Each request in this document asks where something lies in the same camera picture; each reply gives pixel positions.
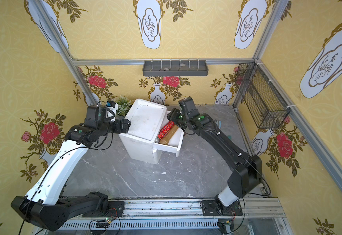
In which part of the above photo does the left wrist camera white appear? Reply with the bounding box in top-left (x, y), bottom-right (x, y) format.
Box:
top-left (106, 100), bottom-right (119, 119)

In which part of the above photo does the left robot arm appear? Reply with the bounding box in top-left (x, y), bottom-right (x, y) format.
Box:
top-left (11, 101), bottom-right (131, 232)

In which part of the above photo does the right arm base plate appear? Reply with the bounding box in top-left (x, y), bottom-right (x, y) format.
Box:
top-left (199, 200), bottom-right (243, 217)

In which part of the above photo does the white top drawer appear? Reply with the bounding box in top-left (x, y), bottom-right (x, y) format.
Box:
top-left (151, 110), bottom-right (184, 162)

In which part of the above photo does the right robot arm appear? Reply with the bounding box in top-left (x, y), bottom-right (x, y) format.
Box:
top-left (167, 97), bottom-right (263, 210)

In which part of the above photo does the white three-drawer cabinet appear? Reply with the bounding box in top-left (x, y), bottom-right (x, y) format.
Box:
top-left (119, 99), bottom-right (167, 164)

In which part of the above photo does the small green potted plant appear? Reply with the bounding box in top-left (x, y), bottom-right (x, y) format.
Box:
top-left (116, 96), bottom-right (132, 117)

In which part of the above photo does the grey wall shelf tray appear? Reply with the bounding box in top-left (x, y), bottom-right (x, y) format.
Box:
top-left (142, 59), bottom-right (209, 77)

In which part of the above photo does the black wire mesh basket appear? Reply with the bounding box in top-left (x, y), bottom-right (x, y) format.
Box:
top-left (236, 62), bottom-right (290, 129)

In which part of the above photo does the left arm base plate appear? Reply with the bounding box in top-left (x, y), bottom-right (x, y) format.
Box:
top-left (82, 201), bottom-right (124, 217)

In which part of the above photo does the red glitter microphone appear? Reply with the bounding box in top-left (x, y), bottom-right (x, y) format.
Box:
top-left (157, 121), bottom-right (175, 141)

